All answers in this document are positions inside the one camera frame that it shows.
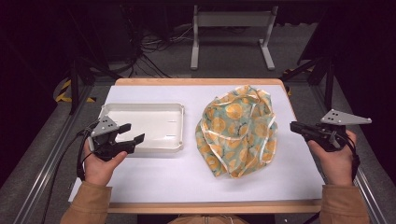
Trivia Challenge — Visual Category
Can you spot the left hand-held gripper black cable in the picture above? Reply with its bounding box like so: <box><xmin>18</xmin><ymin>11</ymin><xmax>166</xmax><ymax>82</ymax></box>
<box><xmin>76</xmin><ymin>120</ymin><xmax>101</xmax><ymax>182</ymax></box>

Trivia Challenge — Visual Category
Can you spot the white table mat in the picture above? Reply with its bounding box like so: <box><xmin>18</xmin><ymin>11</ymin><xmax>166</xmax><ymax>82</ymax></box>
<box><xmin>68</xmin><ymin>85</ymin><xmax>325</xmax><ymax>203</ymax></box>

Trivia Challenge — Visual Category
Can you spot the person's right hand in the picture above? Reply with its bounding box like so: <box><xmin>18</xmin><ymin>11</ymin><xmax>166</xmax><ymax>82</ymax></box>
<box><xmin>306</xmin><ymin>130</ymin><xmax>358</xmax><ymax>188</ymax></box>

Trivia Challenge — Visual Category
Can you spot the black metal stand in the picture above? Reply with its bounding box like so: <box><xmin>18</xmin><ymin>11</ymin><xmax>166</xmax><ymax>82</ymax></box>
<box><xmin>279</xmin><ymin>55</ymin><xmax>336</xmax><ymax>115</ymax></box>
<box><xmin>64</xmin><ymin>6</ymin><xmax>123</xmax><ymax>116</ymax></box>

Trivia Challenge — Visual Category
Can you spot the bundle of black floor cables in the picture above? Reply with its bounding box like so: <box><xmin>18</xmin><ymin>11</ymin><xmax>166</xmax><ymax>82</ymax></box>
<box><xmin>122</xmin><ymin>21</ymin><xmax>194</xmax><ymax>78</ymax></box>

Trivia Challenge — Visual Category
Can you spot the orange print cloth bag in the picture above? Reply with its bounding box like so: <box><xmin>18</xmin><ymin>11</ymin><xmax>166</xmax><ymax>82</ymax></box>
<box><xmin>194</xmin><ymin>84</ymin><xmax>278</xmax><ymax>179</ymax></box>

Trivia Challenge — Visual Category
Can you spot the person's tan torso clothing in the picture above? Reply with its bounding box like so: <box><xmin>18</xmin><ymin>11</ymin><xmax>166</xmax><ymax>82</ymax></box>
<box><xmin>167</xmin><ymin>214</ymin><xmax>250</xmax><ymax>224</ymax></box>

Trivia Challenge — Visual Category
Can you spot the white metal stand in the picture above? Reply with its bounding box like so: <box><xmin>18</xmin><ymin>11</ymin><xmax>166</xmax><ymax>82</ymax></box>
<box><xmin>190</xmin><ymin>4</ymin><xmax>279</xmax><ymax>71</ymax></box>

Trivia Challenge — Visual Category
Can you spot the right hand-held gripper black cable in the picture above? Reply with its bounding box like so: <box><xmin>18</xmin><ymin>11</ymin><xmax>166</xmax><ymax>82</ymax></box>
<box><xmin>341</xmin><ymin>133</ymin><xmax>361</xmax><ymax>183</ymax></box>

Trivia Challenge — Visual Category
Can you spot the wooden table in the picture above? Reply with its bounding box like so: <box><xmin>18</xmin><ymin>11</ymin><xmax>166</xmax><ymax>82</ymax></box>
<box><xmin>106</xmin><ymin>77</ymin><xmax>323</xmax><ymax>215</ymax></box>

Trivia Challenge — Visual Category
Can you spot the person's left hand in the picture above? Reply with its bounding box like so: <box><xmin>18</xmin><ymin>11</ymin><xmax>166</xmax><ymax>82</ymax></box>
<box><xmin>83</xmin><ymin>138</ymin><xmax>129</xmax><ymax>187</ymax></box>

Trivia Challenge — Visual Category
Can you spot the white plastic tray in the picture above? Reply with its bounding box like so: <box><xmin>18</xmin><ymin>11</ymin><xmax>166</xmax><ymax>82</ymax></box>
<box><xmin>98</xmin><ymin>103</ymin><xmax>185</xmax><ymax>154</ymax></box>

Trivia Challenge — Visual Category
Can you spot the aluminium rail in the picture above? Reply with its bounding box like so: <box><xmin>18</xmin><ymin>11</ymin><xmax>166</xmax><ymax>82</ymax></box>
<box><xmin>12</xmin><ymin>85</ymin><xmax>94</xmax><ymax>224</ymax></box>
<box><xmin>311</xmin><ymin>83</ymin><xmax>390</xmax><ymax>224</ymax></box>

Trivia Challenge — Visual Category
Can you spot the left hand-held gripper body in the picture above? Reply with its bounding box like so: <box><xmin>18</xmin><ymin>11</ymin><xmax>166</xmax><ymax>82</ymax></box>
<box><xmin>88</xmin><ymin>115</ymin><xmax>136</xmax><ymax>162</ymax></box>

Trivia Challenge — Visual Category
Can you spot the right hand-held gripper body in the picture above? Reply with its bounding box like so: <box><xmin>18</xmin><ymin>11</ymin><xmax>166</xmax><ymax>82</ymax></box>
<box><xmin>307</xmin><ymin>108</ymin><xmax>373</xmax><ymax>153</ymax></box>

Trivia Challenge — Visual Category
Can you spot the yellow black hazard tape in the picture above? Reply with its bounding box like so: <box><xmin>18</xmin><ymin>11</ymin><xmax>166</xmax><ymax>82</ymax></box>
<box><xmin>54</xmin><ymin>78</ymin><xmax>96</xmax><ymax>104</ymax></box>

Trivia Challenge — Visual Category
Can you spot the hand-held gripper black cable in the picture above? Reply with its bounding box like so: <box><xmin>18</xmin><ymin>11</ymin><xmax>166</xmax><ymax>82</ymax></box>
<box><xmin>76</xmin><ymin>120</ymin><xmax>101</xmax><ymax>182</ymax></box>
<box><xmin>341</xmin><ymin>133</ymin><xmax>361</xmax><ymax>183</ymax></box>

